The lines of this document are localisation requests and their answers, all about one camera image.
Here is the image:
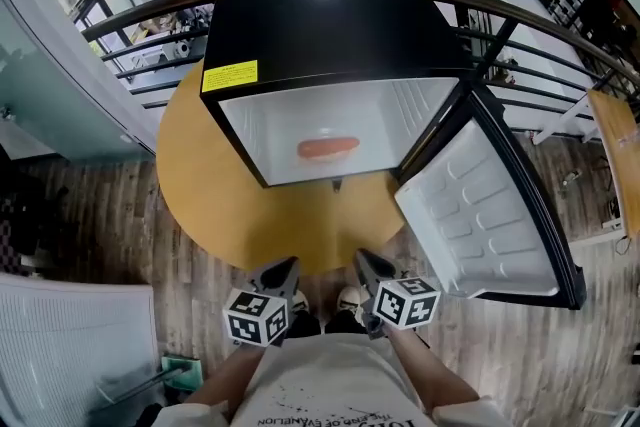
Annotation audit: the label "green box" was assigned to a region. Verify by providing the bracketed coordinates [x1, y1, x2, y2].
[160, 353, 205, 394]

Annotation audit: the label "orange carrot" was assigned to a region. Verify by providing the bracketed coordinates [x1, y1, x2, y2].
[296, 135, 361, 161]

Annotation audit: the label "frosted glass door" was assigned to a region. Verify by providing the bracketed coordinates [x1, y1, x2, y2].
[0, 0, 157, 162]

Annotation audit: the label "person's left white shoe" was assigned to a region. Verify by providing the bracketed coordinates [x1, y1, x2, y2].
[289, 287, 313, 316]

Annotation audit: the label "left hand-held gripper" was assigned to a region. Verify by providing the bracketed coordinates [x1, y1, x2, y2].
[222, 257, 304, 349]

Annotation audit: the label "white printed t-shirt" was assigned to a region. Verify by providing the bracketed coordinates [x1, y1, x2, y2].
[149, 332, 516, 427]

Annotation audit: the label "person's right forearm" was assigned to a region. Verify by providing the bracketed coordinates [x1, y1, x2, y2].
[384, 327, 482, 412]

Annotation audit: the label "white oval plate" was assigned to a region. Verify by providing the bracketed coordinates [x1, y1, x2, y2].
[292, 127, 364, 169]

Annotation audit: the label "white ribbed panel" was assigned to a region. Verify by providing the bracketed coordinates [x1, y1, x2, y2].
[0, 272, 159, 427]

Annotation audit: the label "black mini fridge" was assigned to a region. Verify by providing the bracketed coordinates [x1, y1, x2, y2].
[198, 0, 587, 311]

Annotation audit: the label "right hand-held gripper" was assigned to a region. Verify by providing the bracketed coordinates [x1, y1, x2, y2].
[354, 248, 442, 342]

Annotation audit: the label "round wooden table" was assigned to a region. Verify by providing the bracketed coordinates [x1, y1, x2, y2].
[155, 59, 406, 277]

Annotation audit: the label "black railing with wooden handrail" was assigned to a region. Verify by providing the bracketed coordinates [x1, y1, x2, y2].
[79, 0, 640, 151]

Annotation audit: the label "person's right white shoe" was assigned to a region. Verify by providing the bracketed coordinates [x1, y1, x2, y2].
[335, 285, 364, 314]

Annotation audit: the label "person's left forearm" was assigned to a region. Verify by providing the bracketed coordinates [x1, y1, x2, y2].
[184, 343, 270, 409]

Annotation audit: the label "person's black trousers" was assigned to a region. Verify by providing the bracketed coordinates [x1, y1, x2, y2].
[287, 309, 372, 339]

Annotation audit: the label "black metal rod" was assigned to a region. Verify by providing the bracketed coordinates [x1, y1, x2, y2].
[89, 366, 194, 412]

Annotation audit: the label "rectangular wooden desk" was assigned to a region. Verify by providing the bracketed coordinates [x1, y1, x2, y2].
[569, 87, 640, 251]

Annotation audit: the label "black chair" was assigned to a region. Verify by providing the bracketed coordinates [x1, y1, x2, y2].
[0, 159, 72, 277]

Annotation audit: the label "person's white shoe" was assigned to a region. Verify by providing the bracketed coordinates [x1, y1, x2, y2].
[289, 287, 313, 316]
[335, 285, 364, 314]

